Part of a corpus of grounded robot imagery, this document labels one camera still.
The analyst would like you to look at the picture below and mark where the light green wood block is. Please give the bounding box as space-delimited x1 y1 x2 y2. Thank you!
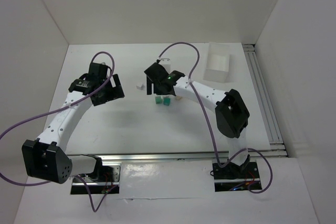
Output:
155 96 163 104

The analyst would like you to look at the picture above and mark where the dark green wood block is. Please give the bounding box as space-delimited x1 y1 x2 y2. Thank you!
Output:
163 97 171 106

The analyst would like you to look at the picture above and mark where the white plastic bin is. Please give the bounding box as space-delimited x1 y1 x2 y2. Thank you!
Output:
203 42 230 83

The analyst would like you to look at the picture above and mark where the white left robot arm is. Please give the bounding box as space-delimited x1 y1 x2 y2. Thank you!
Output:
22 62 124 184

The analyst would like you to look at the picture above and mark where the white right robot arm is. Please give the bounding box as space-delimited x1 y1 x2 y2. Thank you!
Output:
144 62 250 175

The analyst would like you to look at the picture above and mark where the white lettered wood block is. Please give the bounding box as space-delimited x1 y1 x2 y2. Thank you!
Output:
136 83 144 90

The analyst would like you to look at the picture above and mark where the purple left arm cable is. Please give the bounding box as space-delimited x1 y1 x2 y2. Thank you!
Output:
0 51 117 212

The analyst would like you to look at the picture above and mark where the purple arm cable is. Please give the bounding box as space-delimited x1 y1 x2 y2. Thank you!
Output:
156 41 274 195
0 51 117 212

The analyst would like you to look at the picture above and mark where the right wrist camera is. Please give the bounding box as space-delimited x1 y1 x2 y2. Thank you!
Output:
159 58 171 73

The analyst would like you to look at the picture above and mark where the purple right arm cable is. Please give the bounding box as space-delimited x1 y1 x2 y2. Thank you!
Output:
156 41 274 195

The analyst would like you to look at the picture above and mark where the aluminium front rail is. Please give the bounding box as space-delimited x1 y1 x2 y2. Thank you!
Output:
62 150 288 163

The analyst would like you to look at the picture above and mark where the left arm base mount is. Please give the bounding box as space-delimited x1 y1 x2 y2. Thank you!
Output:
70 163 121 195

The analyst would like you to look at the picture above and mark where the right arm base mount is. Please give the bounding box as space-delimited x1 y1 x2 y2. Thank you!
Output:
209 162 262 192

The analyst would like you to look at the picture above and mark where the aluminium side rail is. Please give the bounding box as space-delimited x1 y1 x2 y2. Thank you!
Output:
242 44 288 156

